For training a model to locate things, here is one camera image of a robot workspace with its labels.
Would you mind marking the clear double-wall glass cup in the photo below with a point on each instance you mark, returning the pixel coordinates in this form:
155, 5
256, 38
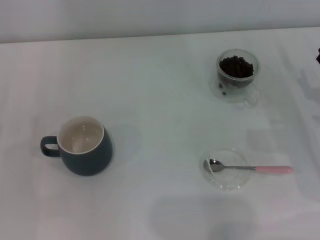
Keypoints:
225, 90

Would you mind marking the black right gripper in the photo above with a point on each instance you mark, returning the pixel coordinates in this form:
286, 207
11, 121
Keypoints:
318, 56

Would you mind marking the pile of coffee beans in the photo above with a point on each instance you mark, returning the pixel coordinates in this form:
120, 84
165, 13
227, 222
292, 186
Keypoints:
236, 66

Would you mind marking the clear glass saucer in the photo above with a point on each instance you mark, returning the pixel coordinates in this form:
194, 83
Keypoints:
225, 182

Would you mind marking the dark teal ceramic mug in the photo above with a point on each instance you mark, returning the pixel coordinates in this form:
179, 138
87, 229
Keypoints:
87, 160

